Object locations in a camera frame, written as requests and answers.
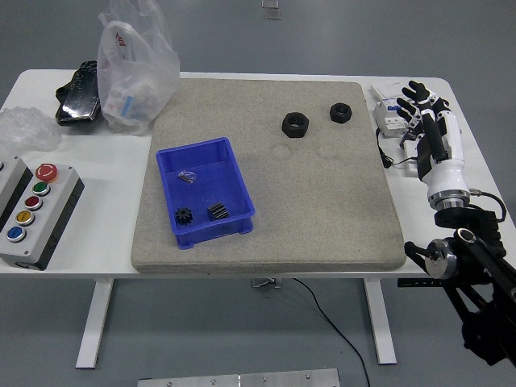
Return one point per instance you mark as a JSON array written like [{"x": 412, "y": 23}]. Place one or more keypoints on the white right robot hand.
[{"x": 449, "y": 173}]

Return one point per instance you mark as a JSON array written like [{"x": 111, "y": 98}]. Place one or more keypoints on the large black gear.
[{"x": 217, "y": 211}]

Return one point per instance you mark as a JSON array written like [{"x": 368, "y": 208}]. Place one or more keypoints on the small black gear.
[{"x": 184, "y": 217}]

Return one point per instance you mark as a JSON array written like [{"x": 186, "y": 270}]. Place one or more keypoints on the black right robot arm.
[{"x": 467, "y": 225}]

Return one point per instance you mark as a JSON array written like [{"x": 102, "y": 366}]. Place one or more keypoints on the small black hex nut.
[{"x": 334, "y": 116}]

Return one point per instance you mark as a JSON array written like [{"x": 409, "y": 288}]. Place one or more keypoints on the large black hex nut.
[{"x": 286, "y": 128}]

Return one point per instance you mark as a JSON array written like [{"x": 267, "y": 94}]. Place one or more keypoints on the blue plastic box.
[{"x": 217, "y": 189}]

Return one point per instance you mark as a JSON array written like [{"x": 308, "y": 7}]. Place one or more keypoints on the grey five-button control box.
[{"x": 40, "y": 225}]

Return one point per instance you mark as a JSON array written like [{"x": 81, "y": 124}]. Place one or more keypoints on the white power socket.
[{"x": 410, "y": 155}]

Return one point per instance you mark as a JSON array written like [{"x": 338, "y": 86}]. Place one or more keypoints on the black cylindrical capacitor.
[{"x": 404, "y": 141}]

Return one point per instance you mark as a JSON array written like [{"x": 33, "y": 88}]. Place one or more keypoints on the white circuit breaker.
[{"x": 387, "y": 119}]

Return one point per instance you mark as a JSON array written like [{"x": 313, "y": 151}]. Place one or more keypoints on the flat white carton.
[{"x": 385, "y": 89}]

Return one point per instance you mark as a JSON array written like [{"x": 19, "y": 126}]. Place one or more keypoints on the black table control panel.
[{"x": 417, "y": 282}]

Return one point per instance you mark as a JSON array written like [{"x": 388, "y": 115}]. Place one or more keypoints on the grey-brown felt mat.
[{"x": 302, "y": 221}]

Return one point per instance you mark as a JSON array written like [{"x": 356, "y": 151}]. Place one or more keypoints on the white table leg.
[
  {"x": 94, "y": 322},
  {"x": 383, "y": 326}
]

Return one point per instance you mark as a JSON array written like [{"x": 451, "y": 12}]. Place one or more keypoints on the clear floor cover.
[
  {"x": 269, "y": 3},
  {"x": 272, "y": 15}
]

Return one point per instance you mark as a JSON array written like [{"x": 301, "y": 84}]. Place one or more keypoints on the small clear bag of screws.
[{"x": 186, "y": 176}]

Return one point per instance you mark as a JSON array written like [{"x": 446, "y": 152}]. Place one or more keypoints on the silver metal plate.
[{"x": 242, "y": 379}]

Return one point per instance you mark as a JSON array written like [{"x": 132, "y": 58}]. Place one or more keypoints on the translucent white plastic bag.
[{"x": 121, "y": 80}]

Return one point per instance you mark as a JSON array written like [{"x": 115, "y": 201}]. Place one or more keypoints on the shiny black packet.
[{"x": 78, "y": 101}]

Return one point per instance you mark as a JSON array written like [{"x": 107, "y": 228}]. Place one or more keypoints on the crumpled clear plastic wrap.
[{"x": 24, "y": 129}]

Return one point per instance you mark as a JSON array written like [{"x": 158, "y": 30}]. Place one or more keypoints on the metal bracket under table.
[{"x": 264, "y": 283}]

